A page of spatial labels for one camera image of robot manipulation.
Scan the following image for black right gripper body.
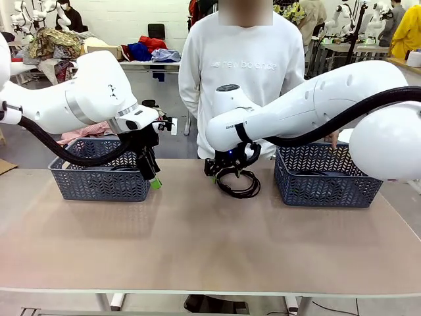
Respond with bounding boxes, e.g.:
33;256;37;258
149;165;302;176
214;144;250;170

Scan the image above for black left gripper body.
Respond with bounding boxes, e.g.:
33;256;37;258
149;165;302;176
116;123;162;166

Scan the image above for person's right forearm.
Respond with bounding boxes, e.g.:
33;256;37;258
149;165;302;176
179;78;201;119

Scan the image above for person's left hand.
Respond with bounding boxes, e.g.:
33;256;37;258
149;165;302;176
323;129;343;149

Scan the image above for grey plastic mesh basket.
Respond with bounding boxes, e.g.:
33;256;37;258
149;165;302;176
48;137;155;202
274;142;384;209

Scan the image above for red plaid clothes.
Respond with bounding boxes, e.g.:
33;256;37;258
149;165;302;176
57;100;166;146

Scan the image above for white background table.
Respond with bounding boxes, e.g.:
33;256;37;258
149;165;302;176
117;59;182;76

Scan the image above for blue and red clothes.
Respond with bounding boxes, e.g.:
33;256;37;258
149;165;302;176
126;35;182;64

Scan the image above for flat cardboard box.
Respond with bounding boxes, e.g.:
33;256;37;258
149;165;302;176
86;45;124;62

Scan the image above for person in white sweatshirt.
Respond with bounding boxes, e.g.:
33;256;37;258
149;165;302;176
178;11;307;161

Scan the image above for black office chair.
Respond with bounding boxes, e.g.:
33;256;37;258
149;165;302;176
147;23;166;41

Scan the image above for pile of patterned clothes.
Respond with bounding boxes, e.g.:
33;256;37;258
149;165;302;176
28;27;86;83

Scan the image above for cardboard sheet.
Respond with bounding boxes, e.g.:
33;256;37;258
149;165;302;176
0;157;18;176

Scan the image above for seated person in black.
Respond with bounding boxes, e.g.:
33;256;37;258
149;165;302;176
55;0;89;34

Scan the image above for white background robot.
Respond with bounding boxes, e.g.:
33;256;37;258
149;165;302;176
366;1;394;45
31;0;72;30
328;2;354;37
11;0;34;34

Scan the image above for grey background table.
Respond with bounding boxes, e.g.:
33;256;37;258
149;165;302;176
317;41;393;78

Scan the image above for person in camouflage jacket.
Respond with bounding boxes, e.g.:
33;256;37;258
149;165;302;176
272;0;328;64

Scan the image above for black tripod pole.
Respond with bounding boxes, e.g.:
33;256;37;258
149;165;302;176
345;3;370;65

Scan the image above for person in grey jacket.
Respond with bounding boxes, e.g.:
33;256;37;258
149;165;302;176
378;0;407;47

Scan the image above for person in yellow jacket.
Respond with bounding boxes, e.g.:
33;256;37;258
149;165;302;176
391;5;421;61

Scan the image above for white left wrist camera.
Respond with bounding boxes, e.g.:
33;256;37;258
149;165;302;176
157;117;179;136

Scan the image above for black left arm hose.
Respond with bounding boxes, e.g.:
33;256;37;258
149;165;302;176
18;117;136;167

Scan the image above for black arm hose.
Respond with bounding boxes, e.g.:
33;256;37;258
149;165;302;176
18;117;136;167
262;86;421;149

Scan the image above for black right arm hose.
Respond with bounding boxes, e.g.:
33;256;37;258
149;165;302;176
262;86;421;149

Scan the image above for black floor base plate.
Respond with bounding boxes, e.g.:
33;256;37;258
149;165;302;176
183;294;250;315

